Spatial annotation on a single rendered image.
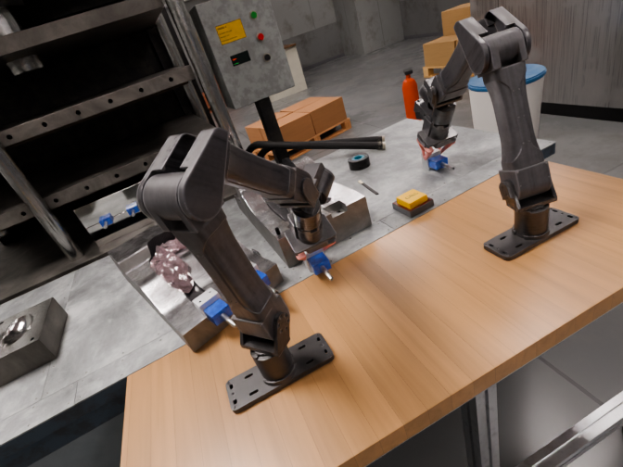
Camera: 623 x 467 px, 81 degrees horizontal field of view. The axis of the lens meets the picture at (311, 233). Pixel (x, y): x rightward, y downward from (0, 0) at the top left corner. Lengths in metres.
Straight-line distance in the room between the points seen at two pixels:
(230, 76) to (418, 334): 1.31
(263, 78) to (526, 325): 1.39
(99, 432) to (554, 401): 1.39
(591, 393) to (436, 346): 1.02
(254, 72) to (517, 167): 1.20
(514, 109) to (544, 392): 1.08
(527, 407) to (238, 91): 1.63
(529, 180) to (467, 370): 0.39
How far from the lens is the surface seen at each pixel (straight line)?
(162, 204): 0.48
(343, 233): 0.97
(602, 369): 1.72
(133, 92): 1.58
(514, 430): 1.53
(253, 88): 1.71
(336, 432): 0.62
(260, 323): 0.59
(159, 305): 0.93
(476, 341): 0.69
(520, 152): 0.83
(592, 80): 3.63
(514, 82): 0.83
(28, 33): 1.64
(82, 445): 1.12
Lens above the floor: 1.33
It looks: 30 degrees down
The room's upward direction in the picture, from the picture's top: 19 degrees counter-clockwise
